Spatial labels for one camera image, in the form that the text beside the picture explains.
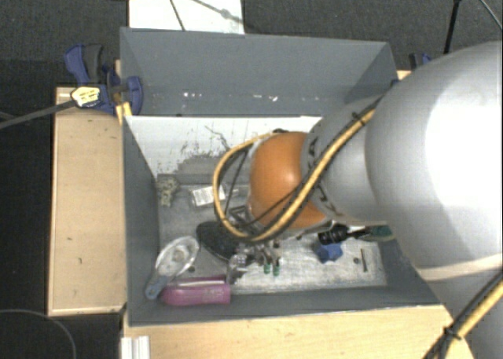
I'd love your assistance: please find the black oval object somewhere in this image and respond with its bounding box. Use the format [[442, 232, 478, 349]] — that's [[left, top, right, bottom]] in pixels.
[[196, 220, 241, 261]]

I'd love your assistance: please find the purple flat box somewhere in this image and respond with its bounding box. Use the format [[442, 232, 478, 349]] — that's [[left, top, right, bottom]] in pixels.
[[160, 276, 233, 307]]

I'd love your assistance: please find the blue lumpy object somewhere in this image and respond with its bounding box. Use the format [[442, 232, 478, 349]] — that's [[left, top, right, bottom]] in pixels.
[[313, 242, 343, 265]]

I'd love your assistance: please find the beige lumpy object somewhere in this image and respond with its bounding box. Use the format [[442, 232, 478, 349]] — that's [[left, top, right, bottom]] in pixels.
[[156, 175, 181, 207]]

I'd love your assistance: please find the green object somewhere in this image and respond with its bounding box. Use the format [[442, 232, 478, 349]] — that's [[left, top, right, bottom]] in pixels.
[[368, 225, 395, 242]]

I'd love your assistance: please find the pale wood board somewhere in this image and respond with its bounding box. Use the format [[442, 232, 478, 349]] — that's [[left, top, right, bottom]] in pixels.
[[47, 86, 128, 317]]

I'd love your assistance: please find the grey metal bin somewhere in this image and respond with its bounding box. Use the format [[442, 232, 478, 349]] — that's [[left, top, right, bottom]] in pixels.
[[119, 27, 447, 328]]

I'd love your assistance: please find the clear glass with blue handle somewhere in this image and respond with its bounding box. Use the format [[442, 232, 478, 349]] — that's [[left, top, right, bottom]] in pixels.
[[145, 236, 200, 301]]

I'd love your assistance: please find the black cylinder on white bracket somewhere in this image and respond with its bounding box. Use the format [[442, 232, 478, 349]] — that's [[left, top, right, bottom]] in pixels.
[[317, 223, 370, 247]]

